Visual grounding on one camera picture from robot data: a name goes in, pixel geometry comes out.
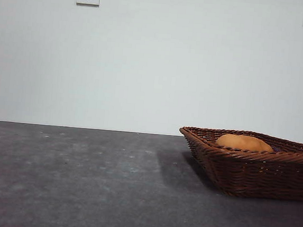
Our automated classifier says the brown potato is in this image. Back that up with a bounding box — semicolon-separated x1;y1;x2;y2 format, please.
214;132;276;153

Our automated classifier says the brown wicker basket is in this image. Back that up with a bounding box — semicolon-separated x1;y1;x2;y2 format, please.
173;124;303;204

